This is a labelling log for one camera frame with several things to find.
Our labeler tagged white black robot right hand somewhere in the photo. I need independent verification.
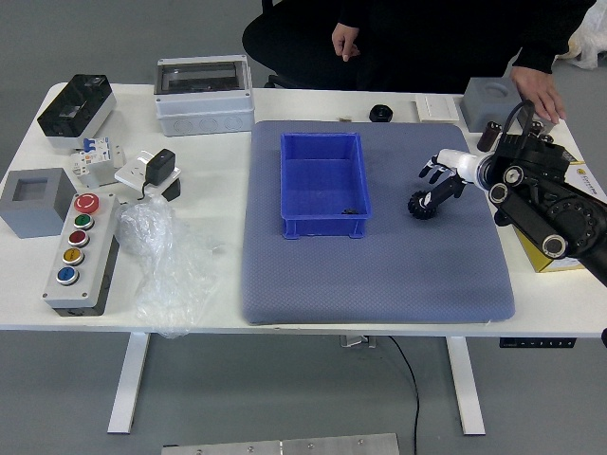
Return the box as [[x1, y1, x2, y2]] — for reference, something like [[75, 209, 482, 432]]
[[416, 148, 486, 212]]

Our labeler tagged person's left hand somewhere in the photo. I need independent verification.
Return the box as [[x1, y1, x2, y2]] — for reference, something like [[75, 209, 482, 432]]
[[509, 64, 568, 122]]

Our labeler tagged person's right hand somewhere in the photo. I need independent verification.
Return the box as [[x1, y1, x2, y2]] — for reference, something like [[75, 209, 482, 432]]
[[330, 22, 360, 62]]

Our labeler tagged big black gear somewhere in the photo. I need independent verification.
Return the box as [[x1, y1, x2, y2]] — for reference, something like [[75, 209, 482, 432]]
[[406, 189, 440, 221]]

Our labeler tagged grey-blue padded mat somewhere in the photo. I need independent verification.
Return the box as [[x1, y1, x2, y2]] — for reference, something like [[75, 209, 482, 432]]
[[240, 119, 517, 326]]

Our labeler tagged grey box with round hole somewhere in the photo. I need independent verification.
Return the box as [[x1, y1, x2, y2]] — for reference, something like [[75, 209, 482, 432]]
[[460, 77, 523, 134]]

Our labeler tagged yellow white cardboard box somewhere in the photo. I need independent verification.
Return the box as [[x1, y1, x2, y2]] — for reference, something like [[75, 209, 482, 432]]
[[514, 160, 607, 274]]

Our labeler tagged blue plastic box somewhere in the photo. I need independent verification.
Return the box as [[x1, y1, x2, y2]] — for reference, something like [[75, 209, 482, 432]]
[[278, 131, 372, 240]]

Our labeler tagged grey five-button control box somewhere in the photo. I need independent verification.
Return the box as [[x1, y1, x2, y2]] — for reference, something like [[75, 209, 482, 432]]
[[41, 191, 120, 318]]

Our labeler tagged white crumpled plastic bag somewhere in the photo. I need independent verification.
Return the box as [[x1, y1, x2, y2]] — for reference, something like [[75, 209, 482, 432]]
[[557, 7, 607, 70]]

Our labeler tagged person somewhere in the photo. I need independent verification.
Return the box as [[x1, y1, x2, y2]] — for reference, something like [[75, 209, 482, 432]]
[[339, 0, 601, 95]]

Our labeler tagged black table control panel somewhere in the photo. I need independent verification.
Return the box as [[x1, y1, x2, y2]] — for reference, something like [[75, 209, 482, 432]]
[[498, 337, 578, 349]]

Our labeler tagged black power adapter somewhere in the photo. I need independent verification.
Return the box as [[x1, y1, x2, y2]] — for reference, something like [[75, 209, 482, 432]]
[[139, 148, 176, 201]]

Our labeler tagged white table leg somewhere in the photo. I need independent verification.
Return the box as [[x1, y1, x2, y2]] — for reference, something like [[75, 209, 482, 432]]
[[106, 331, 152, 435], [445, 336, 487, 436]]

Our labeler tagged white blue circuit breaker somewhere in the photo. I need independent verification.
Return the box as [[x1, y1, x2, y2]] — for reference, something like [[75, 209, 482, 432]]
[[70, 136, 127, 189]]

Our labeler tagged clear plastic bag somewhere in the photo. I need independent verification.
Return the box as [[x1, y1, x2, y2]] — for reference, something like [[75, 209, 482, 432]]
[[113, 196, 227, 340]]

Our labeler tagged grey block with square recess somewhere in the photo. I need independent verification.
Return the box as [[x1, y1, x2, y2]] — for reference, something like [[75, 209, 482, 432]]
[[0, 167, 78, 240]]

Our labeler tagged grey red-button switch box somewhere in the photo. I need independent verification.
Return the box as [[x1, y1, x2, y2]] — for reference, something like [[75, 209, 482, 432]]
[[517, 101, 556, 134]]

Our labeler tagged white wall switch panel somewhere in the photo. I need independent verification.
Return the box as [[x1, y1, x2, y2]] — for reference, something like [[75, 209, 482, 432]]
[[414, 93, 461, 123]]

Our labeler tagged grey enclosure with clear lid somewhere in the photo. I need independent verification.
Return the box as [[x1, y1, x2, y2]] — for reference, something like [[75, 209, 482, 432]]
[[154, 55, 256, 138]]

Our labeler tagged metal bracket under table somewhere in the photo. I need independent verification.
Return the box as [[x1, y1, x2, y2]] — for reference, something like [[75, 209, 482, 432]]
[[339, 335, 378, 350]]

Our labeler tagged black floor cable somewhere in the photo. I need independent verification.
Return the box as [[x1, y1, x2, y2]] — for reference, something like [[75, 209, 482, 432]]
[[388, 335, 421, 455]]

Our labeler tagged white wall socket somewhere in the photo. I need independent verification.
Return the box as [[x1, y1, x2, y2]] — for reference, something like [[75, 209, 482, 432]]
[[114, 150, 184, 200]]

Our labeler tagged black and white switch box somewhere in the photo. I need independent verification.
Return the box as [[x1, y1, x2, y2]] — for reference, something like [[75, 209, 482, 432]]
[[36, 73, 118, 154]]

